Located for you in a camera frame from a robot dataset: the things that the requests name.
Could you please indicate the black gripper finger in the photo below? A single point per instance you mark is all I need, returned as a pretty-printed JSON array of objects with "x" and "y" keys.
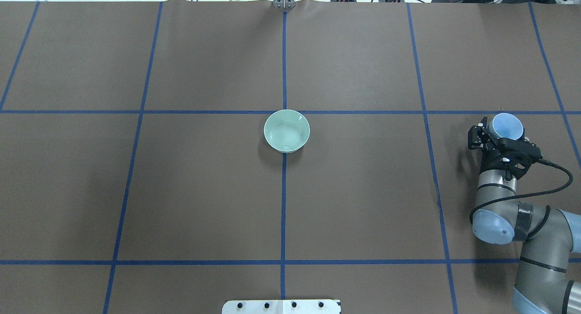
[{"x": 479, "y": 136}]

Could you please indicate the white pedestal base plate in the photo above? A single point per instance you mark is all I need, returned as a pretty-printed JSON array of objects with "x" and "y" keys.
[{"x": 283, "y": 306}]

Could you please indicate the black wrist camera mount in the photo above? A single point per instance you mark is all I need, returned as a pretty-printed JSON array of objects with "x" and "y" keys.
[{"x": 514, "y": 157}]

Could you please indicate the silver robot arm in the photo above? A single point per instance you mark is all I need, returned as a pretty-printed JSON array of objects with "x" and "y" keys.
[{"x": 501, "y": 216}]

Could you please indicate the light blue plastic cup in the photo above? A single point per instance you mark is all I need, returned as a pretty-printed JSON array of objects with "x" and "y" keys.
[{"x": 506, "y": 125}]

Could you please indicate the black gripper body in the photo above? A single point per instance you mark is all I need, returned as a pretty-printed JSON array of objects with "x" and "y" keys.
[{"x": 489, "y": 159}]

